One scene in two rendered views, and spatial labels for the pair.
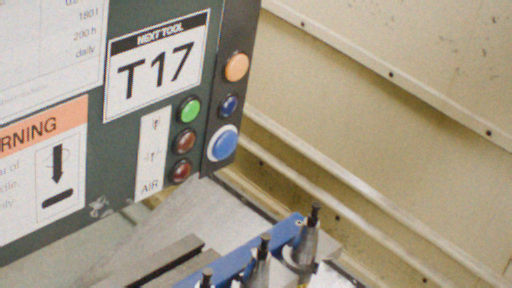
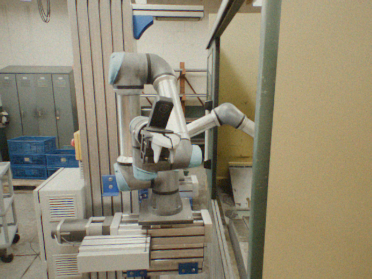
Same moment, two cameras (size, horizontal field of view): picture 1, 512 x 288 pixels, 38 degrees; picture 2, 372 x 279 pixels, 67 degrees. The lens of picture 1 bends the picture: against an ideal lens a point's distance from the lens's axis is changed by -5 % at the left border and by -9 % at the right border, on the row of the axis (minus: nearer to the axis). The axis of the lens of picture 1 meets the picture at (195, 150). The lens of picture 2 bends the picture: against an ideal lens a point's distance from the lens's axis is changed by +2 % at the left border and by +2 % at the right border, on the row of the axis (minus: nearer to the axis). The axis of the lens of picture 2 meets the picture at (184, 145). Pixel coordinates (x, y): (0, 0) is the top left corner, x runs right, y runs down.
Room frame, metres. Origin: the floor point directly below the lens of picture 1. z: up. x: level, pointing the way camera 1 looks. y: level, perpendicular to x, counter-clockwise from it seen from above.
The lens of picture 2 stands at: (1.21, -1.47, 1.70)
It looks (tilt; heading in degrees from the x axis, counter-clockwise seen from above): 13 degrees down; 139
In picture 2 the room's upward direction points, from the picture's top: straight up
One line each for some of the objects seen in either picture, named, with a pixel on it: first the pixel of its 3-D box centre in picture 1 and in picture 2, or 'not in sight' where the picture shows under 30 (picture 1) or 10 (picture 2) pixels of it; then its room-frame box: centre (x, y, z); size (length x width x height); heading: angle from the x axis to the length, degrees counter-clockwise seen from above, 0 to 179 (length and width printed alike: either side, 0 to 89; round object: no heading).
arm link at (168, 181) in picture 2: not in sight; (163, 172); (0.30, -0.79, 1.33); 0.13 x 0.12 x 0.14; 67
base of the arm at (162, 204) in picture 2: not in sight; (165, 197); (0.30, -0.79, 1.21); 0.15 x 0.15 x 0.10
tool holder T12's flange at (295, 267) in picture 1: (300, 260); not in sight; (0.86, -0.18, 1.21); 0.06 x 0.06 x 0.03
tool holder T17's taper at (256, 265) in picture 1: (257, 271); not in sight; (0.78, -0.11, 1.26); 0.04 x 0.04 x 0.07
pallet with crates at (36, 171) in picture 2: not in sight; (52, 161); (-3.65, -0.16, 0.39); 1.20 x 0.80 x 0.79; 46
